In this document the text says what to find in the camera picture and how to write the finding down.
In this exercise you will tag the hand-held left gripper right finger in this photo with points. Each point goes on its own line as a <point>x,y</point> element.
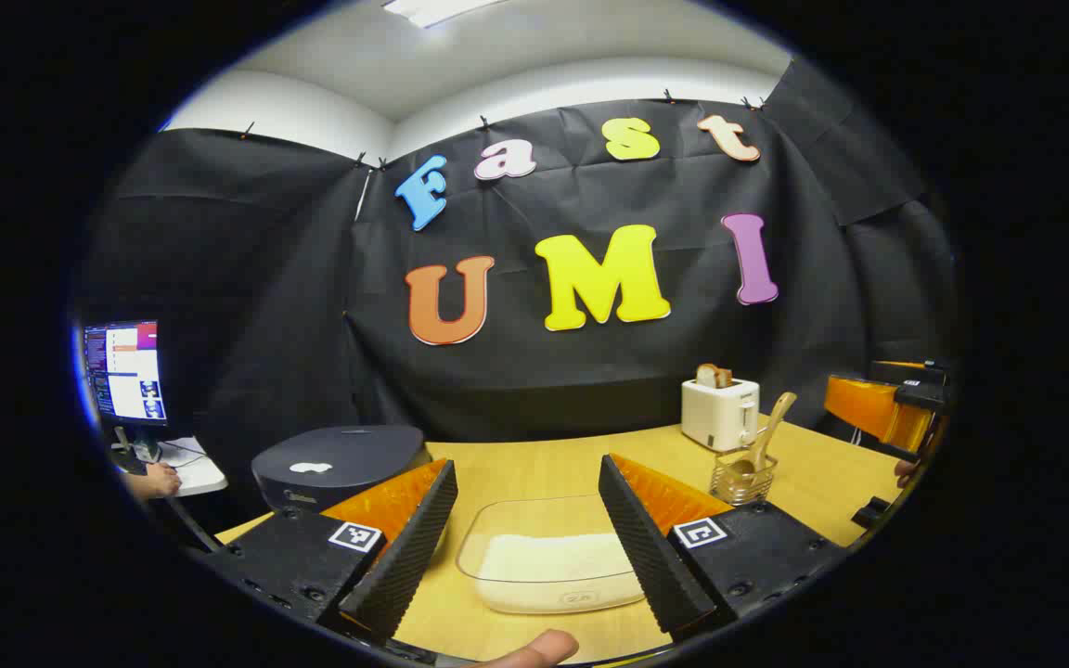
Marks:
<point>646,547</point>

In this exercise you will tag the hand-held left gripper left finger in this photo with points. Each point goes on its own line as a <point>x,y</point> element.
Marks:
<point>414,547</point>

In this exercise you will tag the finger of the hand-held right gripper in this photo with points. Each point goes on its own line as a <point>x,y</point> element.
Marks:
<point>869,408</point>
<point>906,369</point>

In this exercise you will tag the white rice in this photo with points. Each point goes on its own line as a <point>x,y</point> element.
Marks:
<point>553,571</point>

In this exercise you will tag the wooden spoon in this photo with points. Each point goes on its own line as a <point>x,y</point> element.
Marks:
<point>769,427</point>

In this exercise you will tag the black silver rice cooker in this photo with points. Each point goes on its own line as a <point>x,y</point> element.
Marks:
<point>349,450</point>

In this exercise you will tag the clear plastic container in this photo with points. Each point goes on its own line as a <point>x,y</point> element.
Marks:
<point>516,520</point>

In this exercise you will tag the white toaster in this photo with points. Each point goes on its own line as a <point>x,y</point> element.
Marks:
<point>718,416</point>

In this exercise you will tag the toasted bread slice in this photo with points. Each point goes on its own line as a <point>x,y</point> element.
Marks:
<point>713,376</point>

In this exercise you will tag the white side table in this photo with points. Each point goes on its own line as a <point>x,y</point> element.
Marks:
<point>196,475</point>

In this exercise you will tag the black backdrop cloth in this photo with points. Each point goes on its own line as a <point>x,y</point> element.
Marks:
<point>312,278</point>

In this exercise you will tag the computer monitor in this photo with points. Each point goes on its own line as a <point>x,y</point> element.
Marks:
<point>126,371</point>

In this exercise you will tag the ceiling light panel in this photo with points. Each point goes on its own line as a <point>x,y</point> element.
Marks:
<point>437,9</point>

